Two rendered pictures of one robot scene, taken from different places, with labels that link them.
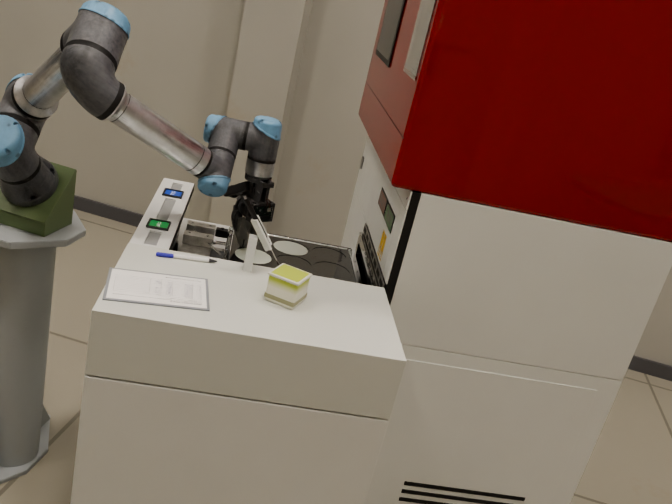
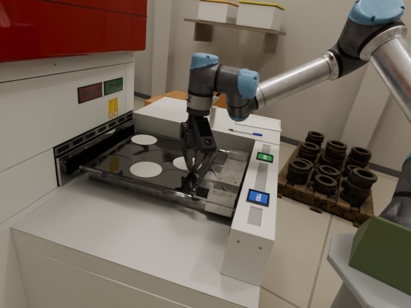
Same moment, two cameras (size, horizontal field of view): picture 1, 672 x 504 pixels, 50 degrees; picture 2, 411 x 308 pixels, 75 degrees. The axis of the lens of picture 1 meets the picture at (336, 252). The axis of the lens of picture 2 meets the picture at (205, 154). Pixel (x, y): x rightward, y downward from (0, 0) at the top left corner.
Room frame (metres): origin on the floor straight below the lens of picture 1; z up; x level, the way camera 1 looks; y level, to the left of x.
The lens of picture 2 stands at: (2.55, 0.56, 1.33)
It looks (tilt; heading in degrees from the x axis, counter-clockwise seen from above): 25 degrees down; 201
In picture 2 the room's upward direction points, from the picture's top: 8 degrees clockwise
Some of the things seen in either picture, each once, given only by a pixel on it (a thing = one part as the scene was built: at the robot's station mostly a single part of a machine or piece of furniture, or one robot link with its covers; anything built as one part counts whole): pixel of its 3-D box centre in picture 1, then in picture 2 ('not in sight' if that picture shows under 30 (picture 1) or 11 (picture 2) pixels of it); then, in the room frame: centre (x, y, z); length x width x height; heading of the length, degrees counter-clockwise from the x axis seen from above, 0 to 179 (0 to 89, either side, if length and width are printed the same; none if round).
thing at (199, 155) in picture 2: (243, 233); (196, 156); (1.81, 0.26, 0.95); 0.06 x 0.03 x 0.09; 44
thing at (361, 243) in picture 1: (366, 275); (103, 145); (1.86, -0.10, 0.89); 0.44 x 0.02 x 0.10; 9
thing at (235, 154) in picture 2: not in sight; (238, 154); (1.59, 0.34, 0.89); 0.08 x 0.03 x 0.03; 99
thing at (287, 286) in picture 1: (287, 286); not in sight; (1.43, 0.09, 1.00); 0.07 x 0.07 x 0.07; 73
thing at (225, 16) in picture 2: not in sight; (218, 12); (-1.03, -0.89, 1.52); 0.43 x 0.35 x 0.24; 84
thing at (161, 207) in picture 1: (162, 233); (257, 194); (1.82, 0.48, 0.89); 0.55 x 0.09 x 0.14; 9
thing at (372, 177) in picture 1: (374, 213); (60, 127); (2.03, -0.08, 1.02); 0.81 x 0.03 x 0.40; 9
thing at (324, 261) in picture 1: (292, 263); (158, 156); (1.81, 0.11, 0.90); 0.34 x 0.34 x 0.01; 9
